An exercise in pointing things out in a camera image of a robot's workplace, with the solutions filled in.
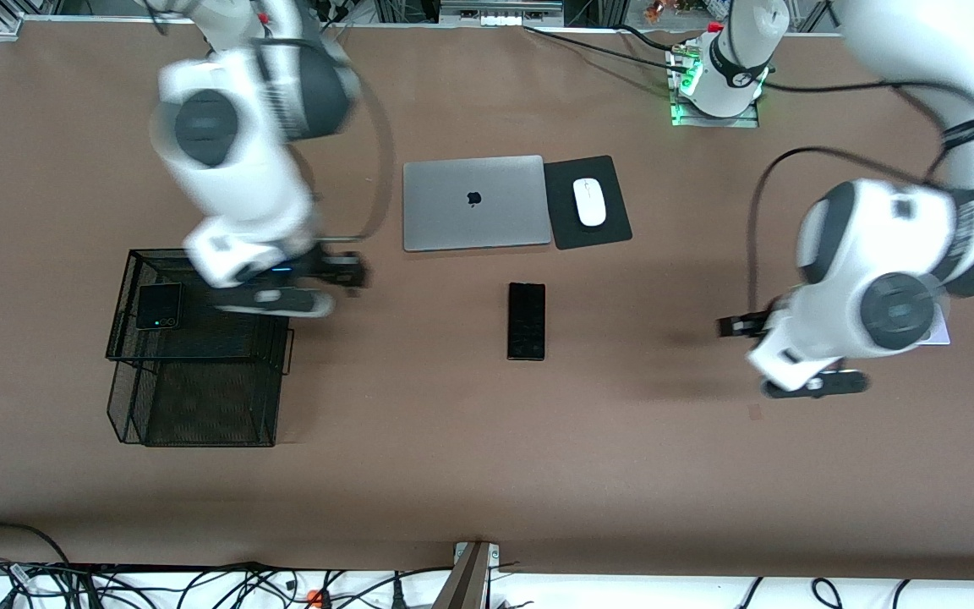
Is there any small black flip phone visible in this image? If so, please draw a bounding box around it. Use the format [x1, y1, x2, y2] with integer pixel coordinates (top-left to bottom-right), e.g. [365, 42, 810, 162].
[134, 283, 185, 332]

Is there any long black smartphone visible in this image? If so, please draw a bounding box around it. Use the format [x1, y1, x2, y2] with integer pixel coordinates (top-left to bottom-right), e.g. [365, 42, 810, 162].
[507, 282, 547, 362]

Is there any silver closed laptop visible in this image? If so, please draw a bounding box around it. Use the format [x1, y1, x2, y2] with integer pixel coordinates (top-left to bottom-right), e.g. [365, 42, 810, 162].
[402, 155, 553, 253]

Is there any black mouse pad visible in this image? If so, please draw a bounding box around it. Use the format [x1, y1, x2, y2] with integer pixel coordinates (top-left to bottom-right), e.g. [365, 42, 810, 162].
[543, 155, 633, 251]

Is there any white computer mouse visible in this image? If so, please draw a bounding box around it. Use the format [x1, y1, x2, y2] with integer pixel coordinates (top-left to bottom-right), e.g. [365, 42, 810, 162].
[572, 178, 608, 228]

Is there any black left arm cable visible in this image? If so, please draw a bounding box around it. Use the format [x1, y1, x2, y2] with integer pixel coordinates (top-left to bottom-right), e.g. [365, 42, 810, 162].
[743, 72, 949, 315]

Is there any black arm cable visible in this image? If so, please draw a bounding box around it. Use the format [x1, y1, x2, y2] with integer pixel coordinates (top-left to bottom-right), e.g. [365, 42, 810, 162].
[318, 51, 397, 244]
[743, 72, 949, 315]

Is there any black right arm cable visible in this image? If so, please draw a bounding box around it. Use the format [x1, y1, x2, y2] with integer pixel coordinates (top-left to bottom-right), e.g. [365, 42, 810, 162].
[318, 51, 397, 244]

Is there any black wire mesh basket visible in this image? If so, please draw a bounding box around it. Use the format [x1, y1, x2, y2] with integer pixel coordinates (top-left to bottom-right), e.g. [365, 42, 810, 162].
[105, 248, 296, 448]

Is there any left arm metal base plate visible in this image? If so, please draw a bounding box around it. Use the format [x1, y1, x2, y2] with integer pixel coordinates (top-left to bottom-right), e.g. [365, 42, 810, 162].
[670, 95, 760, 129]

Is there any grey metal frame bracket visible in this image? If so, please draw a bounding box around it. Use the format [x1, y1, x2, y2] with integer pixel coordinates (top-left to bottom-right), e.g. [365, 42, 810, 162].
[439, 0, 566, 28]

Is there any short black table cable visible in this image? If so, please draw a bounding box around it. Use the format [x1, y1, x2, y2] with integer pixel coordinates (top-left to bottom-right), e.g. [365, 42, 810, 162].
[618, 24, 684, 50]

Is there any long black table cable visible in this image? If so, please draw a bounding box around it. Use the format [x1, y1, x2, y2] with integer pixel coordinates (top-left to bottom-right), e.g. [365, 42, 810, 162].
[523, 25, 691, 73]

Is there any aluminium frame rail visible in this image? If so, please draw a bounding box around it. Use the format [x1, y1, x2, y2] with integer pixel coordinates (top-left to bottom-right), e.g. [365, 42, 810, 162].
[0, 0, 61, 41]

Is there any long black floor cable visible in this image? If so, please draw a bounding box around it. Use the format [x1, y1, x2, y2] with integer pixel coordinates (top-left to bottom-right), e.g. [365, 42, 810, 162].
[64, 560, 454, 584]

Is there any grey metal camera post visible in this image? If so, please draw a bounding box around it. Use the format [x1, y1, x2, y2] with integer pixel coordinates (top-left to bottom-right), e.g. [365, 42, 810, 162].
[432, 541, 501, 609]

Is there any grey curved floor cable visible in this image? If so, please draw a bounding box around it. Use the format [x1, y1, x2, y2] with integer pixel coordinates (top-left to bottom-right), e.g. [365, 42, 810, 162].
[0, 522, 74, 584]

